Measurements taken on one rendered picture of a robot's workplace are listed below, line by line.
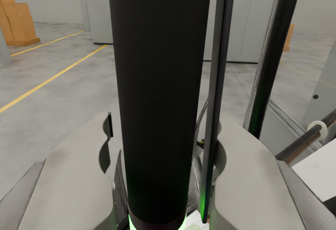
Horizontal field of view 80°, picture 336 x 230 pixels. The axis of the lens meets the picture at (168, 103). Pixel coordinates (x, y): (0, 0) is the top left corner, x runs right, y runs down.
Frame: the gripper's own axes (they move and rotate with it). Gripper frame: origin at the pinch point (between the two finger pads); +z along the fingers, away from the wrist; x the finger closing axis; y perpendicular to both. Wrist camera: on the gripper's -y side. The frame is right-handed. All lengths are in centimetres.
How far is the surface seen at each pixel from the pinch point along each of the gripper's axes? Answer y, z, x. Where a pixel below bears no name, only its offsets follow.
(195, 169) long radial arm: 36.6, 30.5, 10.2
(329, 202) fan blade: 14.6, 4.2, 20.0
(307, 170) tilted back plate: 26.8, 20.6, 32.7
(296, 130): 52, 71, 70
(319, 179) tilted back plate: 26.3, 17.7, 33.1
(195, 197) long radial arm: 37.0, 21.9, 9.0
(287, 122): 52, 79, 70
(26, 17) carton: 71, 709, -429
